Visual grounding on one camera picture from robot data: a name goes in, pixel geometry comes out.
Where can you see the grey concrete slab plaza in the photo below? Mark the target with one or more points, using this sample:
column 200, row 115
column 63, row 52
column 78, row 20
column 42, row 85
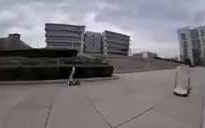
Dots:
column 123, row 100

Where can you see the dark pitched roof building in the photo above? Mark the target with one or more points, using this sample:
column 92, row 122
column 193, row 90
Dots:
column 10, row 43

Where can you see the low flat building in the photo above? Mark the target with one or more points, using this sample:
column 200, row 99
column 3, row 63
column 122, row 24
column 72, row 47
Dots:
column 145, row 54

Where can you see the dark terraced hedge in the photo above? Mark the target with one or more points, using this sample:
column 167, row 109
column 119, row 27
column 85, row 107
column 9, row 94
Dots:
column 40, row 71

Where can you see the wide concrete steps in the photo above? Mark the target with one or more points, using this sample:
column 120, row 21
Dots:
column 140, row 63

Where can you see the white building with many windows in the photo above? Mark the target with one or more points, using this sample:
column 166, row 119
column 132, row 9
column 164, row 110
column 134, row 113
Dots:
column 198, row 43

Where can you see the grey layered building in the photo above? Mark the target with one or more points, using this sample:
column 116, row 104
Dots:
column 63, row 36
column 115, row 41

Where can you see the plain grey building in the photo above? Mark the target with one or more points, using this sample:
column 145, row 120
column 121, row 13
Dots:
column 92, row 41

